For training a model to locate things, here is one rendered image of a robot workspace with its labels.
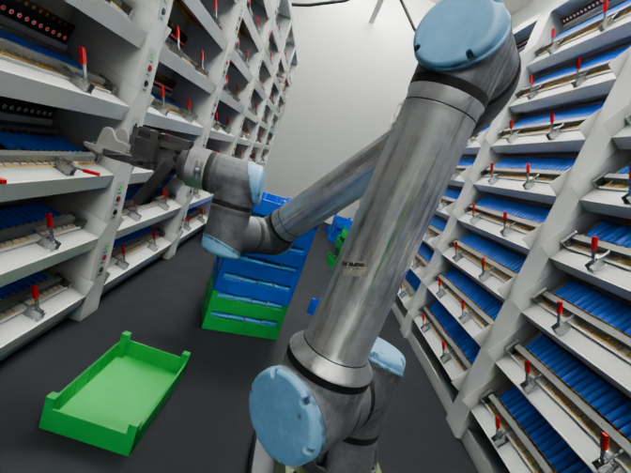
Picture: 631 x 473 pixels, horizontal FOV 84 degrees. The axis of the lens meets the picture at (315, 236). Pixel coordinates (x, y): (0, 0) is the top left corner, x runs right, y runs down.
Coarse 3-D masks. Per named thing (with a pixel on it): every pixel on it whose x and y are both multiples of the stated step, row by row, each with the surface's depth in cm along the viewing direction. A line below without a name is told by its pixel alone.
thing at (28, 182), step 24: (24, 120) 87; (48, 120) 94; (72, 144) 100; (0, 168) 69; (24, 168) 74; (48, 168) 81; (96, 168) 98; (0, 192) 66; (24, 192) 72; (48, 192) 79
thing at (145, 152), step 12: (132, 132) 72; (144, 132) 73; (156, 132) 73; (132, 144) 73; (144, 144) 74; (156, 144) 73; (168, 144) 75; (180, 144) 76; (192, 144) 78; (132, 156) 74; (144, 156) 74; (156, 156) 75; (168, 156) 76; (180, 156) 74; (144, 168) 74; (156, 168) 76; (180, 168) 74
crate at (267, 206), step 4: (268, 192) 144; (268, 196) 144; (272, 196) 144; (276, 196) 145; (264, 200) 124; (268, 200) 144; (272, 200) 145; (260, 204) 124; (264, 204) 124; (268, 204) 125; (272, 204) 125; (276, 204) 126; (256, 208) 124; (260, 208) 125; (264, 208) 125; (268, 208) 125; (272, 208) 126; (276, 208) 126; (256, 212) 125; (260, 212) 125; (264, 212) 125; (268, 212) 126; (316, 228) 133
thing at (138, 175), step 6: (144, 126) 145; (150, 126) 150; (132, 168) 111; (138, 168) 120; (132, 174) 113; (138, 174) 117; (144, 174) 121; (150, 174) 126; (132, 180) 116; (138, 180) 120; (144, 180) 125
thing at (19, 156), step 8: (0, 152) 69; (8, 152) 71; (16, 152) 73; (24, 152) 75; (32, 152) 77; (40, 152) 79; (48, 152) 82; (56, 152) 84; (64, 152) 87; (72, 152) 90; (80, 152) 93; (88, 152) 97; (0, 160) 69; (8, 160) 70; (16, 160) 72; (24, 160) 74; (32, 160) 76; (40, 160) 79; (48, 160) 82; (72, 160) 90; (80, 160) 93; (88, 160) 97
